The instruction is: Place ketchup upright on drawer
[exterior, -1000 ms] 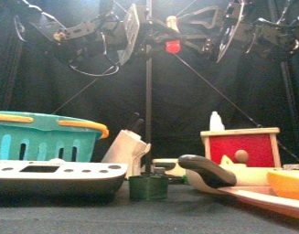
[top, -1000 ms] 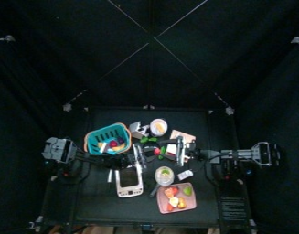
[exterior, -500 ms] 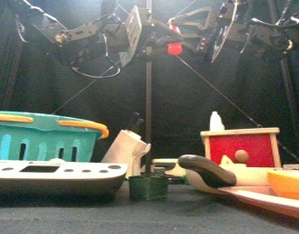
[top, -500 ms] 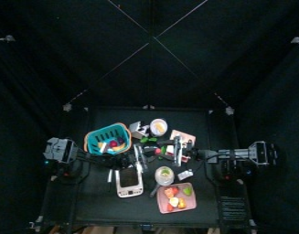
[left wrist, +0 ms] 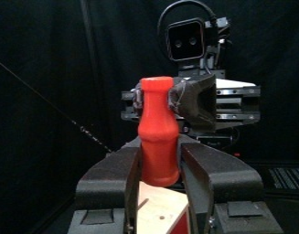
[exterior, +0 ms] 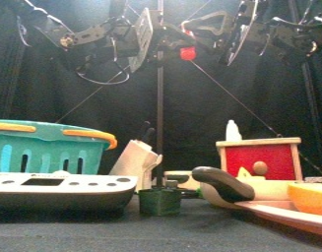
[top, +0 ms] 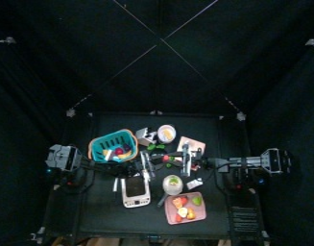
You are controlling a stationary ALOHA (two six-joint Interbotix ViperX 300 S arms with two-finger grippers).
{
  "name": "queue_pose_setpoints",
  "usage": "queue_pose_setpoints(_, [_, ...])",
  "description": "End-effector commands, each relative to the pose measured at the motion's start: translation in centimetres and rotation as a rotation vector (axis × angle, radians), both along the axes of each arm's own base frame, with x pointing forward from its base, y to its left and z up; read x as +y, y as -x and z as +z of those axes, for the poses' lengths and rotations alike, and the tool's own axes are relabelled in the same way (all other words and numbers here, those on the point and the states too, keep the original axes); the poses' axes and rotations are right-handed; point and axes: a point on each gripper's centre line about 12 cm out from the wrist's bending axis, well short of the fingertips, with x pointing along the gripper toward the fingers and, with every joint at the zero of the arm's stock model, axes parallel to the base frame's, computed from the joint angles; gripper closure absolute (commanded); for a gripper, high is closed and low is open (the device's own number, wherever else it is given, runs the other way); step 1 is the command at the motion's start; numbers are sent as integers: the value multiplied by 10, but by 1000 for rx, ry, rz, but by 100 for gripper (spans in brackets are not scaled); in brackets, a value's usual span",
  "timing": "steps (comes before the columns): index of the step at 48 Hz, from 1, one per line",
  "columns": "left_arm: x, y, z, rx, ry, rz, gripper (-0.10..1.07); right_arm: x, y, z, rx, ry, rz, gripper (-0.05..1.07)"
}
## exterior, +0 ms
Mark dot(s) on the red ketchup bottle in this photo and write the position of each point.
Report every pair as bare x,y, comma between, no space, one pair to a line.
187,53

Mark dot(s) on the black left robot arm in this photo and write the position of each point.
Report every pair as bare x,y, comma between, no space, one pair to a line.
40,23

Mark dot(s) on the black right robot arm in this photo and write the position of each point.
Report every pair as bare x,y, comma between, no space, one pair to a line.
298,36

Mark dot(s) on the red wooden drawer box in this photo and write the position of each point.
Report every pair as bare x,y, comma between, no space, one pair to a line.
277,154

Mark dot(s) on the small white bottle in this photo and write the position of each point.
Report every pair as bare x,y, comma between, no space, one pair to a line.
233,133

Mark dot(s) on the white knife block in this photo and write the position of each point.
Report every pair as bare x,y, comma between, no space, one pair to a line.
134,160

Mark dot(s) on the flat grey white item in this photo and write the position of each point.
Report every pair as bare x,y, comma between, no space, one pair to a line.
317,179

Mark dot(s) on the dark green cup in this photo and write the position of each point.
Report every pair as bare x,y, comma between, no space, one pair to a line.
159,202

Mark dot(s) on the white and black scale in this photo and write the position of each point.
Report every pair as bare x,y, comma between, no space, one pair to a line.
58,193

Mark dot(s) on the yellow orange toy fruit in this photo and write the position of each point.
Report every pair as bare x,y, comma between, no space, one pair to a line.
312,198

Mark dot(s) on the wooden tray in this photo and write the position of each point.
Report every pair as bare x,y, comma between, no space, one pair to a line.
290,216

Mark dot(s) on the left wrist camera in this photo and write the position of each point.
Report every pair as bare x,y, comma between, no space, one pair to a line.
118,10

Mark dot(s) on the thin black frame pole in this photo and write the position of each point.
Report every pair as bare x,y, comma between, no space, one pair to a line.
159,114

